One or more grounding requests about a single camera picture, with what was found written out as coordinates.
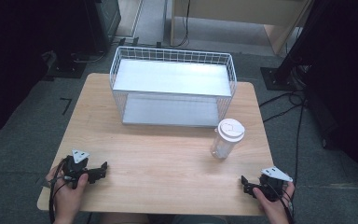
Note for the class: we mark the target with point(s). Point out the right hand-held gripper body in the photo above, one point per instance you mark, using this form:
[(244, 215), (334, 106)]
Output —
[(272, 185)]

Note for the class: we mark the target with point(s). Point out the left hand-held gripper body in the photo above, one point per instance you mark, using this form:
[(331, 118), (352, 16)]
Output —
[(74, 169)]

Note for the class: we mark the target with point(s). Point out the clear bottle with white lid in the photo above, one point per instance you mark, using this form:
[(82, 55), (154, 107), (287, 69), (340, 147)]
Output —
[(227, 138)]

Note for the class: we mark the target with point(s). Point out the person's right hand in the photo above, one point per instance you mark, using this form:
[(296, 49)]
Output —
[(273, 208)]

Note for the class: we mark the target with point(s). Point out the person's left hand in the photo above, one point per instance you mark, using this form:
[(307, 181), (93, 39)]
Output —
[(68, 199)]

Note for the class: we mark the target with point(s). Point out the black slanted stand with base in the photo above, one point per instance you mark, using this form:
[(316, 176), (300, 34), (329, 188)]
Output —
[(292, 59)]

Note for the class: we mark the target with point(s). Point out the light wooden desk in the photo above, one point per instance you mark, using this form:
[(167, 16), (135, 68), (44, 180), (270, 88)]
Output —
[(239, 11)]

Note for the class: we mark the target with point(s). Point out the black stand with base plate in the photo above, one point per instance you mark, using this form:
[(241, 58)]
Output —
[(74, 46)]

